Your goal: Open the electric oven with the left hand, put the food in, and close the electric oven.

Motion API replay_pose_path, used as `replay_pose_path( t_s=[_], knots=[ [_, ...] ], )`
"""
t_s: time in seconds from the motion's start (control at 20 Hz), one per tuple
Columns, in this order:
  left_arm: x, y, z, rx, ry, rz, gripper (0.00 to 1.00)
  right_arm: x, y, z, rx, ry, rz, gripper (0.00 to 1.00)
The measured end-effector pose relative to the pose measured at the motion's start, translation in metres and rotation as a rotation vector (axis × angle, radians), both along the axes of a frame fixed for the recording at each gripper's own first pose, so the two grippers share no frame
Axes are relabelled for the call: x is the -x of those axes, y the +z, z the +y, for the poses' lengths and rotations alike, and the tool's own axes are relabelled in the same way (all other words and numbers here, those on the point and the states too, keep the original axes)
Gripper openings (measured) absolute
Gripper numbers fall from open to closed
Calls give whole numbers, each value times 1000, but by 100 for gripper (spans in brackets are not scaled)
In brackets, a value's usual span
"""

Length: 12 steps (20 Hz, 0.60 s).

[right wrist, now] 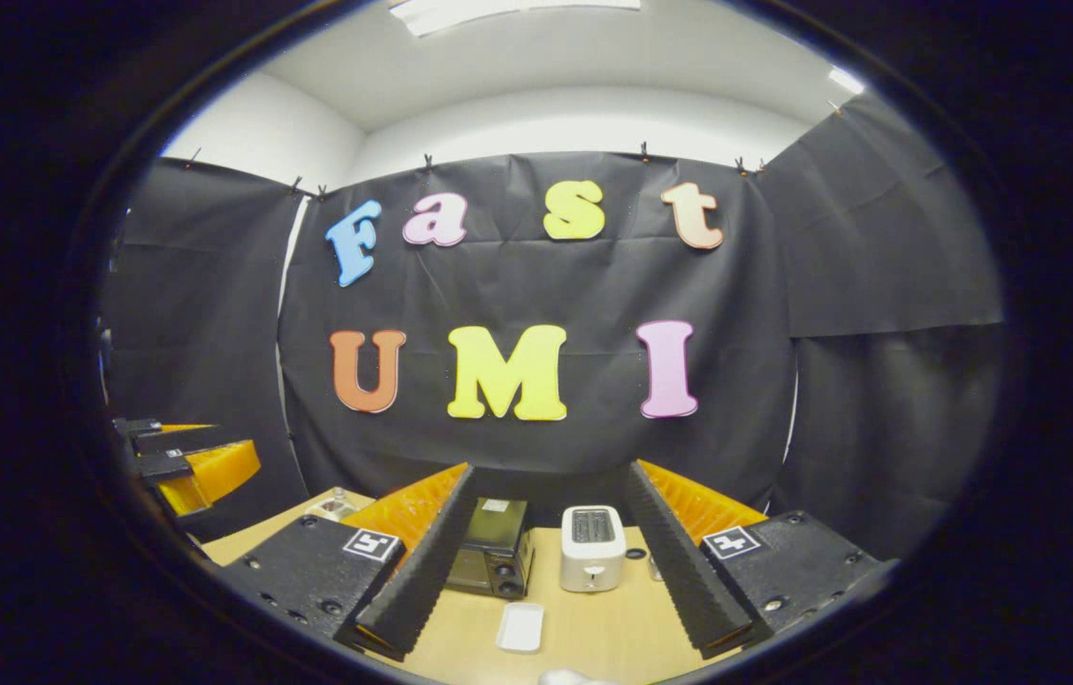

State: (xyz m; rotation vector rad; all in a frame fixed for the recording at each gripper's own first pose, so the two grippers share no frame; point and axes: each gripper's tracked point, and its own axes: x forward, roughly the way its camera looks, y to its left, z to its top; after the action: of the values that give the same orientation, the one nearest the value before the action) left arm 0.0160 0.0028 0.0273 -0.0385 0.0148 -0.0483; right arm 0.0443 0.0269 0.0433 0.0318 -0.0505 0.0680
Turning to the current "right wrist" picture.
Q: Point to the white toaster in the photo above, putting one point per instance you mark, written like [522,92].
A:
[594,552]

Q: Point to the black electric oven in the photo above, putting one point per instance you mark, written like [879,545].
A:
[494,552]

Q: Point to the ceiling light panel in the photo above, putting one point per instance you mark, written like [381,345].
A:
[508,11]
[846,81]

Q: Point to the clear plastic water bottle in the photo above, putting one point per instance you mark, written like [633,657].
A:
[337,504]

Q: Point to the white rectangular dish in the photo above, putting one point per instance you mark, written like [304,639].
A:
[520,628]

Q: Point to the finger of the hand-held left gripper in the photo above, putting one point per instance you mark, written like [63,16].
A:
[170,438]
[213,476]

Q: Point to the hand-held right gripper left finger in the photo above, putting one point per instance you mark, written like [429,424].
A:
[422,571]

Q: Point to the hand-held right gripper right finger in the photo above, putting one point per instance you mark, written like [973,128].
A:
[679,561]

